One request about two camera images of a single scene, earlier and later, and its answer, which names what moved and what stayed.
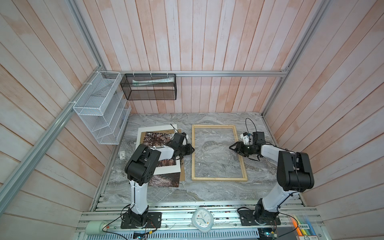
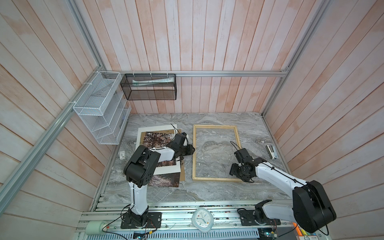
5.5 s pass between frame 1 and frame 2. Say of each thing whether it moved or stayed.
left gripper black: stayed
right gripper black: moved
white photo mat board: stayed
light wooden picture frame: stayed
